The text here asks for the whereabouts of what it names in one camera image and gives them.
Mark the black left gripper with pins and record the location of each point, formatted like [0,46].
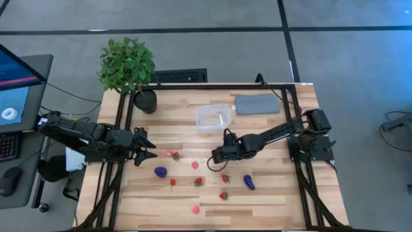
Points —
[124,138]

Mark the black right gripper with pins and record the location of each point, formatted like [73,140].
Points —
[241,146]

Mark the small pinkish toy fruit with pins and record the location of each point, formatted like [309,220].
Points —
[169,153]

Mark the red toy strawberry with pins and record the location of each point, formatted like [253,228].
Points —
[226,178]
[198,182]
[176,157]
[224,195]

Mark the purple toy grape bunch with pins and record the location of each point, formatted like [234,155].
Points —
[160,171]

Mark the small pink toy fruit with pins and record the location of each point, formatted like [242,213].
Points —
[195,165]

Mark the purple toy eggplant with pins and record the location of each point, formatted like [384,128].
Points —
[248,182]

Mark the red toy cherry with stem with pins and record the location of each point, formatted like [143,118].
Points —
[172,182]

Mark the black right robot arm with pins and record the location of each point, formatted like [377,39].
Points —
[277,130]

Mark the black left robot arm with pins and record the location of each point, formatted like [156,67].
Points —
[80,135]

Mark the clear plastic tupperware container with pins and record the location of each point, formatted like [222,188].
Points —
[212,119]

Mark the pink wrinkled toy fruit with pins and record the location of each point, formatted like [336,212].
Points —
[196,209]

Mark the grey folded cloth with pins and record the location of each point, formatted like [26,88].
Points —
[257,104]

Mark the white paper sheet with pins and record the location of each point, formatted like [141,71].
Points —
[74,159]

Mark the green potted plant black pot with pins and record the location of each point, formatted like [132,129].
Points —
[125,64]

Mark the black round stool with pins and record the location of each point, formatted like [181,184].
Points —
[53,167]

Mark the grey desk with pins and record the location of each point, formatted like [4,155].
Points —
[33,112]

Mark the black keyboard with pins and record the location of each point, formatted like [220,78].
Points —
[9,146]

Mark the black computer mouse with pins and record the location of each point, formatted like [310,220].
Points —
[9,182]

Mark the computer monitor blue screen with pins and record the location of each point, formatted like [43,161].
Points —
[13,96]

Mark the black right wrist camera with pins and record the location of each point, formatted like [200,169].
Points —
[230,137]

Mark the black aluminium table frame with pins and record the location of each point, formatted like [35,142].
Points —
[209,87]

